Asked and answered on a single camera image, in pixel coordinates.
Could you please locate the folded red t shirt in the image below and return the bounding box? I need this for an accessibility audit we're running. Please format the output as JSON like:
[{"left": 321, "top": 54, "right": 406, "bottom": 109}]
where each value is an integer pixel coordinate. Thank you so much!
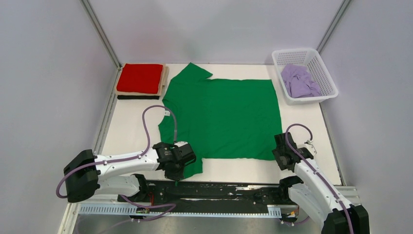
[{"left": 116, "top": 63, "right": 164, "bottom": 95}]

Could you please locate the white slotted cable duct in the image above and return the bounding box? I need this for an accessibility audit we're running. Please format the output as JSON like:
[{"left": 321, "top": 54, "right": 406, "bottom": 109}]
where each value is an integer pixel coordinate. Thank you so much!
[{"left": 79, "top": 203, "right": 282, "bottom": 218}]

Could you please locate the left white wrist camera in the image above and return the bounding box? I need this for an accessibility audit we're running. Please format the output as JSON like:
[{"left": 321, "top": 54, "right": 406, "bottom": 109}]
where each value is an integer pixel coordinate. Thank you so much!
[{"left": 173, "top": 141, "right": 188, "bottom": 148}]

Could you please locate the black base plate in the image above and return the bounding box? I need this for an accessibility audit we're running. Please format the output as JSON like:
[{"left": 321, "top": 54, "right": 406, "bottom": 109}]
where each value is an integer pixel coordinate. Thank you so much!
[{"left": 128, "top": 180, "right": 298, "bottom": 215}]

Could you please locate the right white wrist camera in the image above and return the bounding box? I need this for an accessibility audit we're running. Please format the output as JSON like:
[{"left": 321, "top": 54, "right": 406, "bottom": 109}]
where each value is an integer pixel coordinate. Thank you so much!
[{"left": 304, "top": 140, "right": 317, "bottom": 156}]

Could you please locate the aluminium rail frame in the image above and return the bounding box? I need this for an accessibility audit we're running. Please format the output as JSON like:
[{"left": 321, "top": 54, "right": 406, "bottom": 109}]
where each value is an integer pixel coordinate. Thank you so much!
[{"left": 61, "top": 185, "right": 372, "bottom": 234}]

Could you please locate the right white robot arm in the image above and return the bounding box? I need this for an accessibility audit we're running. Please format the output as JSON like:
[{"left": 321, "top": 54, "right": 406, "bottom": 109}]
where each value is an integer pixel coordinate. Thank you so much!
[{"left": 272, "top": 132, "right": 370, "bottom": 234}]

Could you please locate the green t shirt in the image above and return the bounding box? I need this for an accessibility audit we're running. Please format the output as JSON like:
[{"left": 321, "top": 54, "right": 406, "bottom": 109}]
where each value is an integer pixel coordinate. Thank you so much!
[{"left": 158, "top": 63, "right": 282, "bottom": 178}]

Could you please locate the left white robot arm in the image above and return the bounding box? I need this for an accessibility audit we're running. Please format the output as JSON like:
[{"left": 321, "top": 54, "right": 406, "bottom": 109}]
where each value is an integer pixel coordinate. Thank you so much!
[{"left": 59, "top": 141, "right": 196, "bottom": 203}]

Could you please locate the purple t shirt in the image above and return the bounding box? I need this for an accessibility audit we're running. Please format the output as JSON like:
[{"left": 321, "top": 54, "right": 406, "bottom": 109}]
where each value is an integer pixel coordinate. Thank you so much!
[{"left": 281, "top": 64, "right": 321, "bottom": 98}]

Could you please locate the folded black t shirt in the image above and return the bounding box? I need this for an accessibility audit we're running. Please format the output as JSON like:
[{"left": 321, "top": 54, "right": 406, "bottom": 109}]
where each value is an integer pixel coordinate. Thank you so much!
[{"left": 117, "top": 95, "right": 160, "bottom": 100}]

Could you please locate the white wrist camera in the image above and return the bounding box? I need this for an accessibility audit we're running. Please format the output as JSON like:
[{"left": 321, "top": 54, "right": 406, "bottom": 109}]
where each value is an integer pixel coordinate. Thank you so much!
[
  {"left": 304, "top": 140, "right": 317, "bottom": 156},
  {"left": 173, "top": 141, "right": 188, "bottom": 148}
]

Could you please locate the white plastic basket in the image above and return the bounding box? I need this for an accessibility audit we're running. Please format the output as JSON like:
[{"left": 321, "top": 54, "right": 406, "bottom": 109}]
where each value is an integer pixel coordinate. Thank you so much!
[{"left": 272, "top": 48, "right": 338, "bottom": 105}]

